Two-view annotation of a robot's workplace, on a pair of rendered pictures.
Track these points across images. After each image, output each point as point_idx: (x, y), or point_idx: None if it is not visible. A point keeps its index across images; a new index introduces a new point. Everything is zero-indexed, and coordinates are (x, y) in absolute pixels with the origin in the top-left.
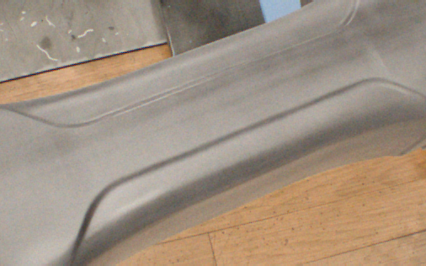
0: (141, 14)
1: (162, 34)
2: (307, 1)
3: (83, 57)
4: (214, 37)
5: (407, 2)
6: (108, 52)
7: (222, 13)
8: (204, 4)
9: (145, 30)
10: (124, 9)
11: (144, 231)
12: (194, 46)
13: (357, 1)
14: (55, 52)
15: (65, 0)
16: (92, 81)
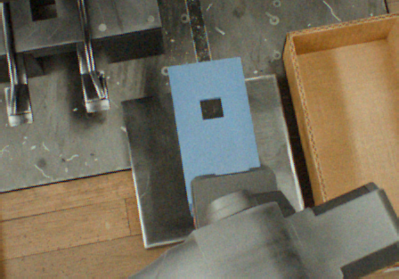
0: (115, 145)
1: (129, 161)
2: (192, 196)
3: (69, 176)
4: (164, 168)
5: (191, 277)
6: (88, 173)
7: (172, 151)
8: (158, 143)
9: (117, 158)
10: (102, 140)
11: None
12: (150, 176)
13: (157, 278)
14: (48, 171)
15: (58, 130)
16: (75, 194)
